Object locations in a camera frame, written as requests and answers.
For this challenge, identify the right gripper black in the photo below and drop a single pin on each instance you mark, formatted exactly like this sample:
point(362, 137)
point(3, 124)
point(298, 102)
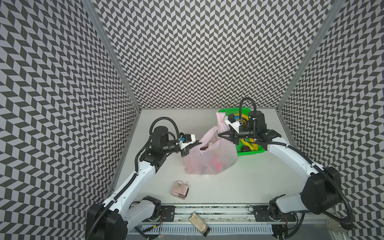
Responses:
point(235, 136)

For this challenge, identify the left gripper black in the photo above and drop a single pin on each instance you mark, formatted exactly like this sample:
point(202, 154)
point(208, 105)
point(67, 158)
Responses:
point(184, 152)

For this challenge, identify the pink plastic bag fruit print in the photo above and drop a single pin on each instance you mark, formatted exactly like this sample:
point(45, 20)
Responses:
point(214, 155)

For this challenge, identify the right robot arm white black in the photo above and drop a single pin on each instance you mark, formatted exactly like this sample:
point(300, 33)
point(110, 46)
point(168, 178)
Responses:
point(322, 192)

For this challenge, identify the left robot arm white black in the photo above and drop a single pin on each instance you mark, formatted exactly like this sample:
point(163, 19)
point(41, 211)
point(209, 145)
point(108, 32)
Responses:
point(119, 213)

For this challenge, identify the yellow fake banana bunch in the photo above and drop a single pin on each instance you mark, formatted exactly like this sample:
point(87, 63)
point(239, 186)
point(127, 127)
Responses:
point(244, 119)

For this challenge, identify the green plastic basket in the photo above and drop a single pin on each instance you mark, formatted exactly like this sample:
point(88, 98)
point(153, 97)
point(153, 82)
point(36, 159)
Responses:
point(256, 119)

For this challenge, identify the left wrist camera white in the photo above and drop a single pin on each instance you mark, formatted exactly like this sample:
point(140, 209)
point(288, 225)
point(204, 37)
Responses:
point(186, 139)

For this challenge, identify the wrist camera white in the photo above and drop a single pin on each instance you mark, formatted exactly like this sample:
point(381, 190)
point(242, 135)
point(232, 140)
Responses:
point(186, 139)
point(234, 122)

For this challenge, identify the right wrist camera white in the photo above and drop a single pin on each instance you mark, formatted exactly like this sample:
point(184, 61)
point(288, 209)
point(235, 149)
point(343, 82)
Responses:
point(234, 122)

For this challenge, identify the aluminium rail base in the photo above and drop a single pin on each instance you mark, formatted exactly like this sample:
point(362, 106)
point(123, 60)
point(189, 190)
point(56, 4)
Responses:
point(239, 219)

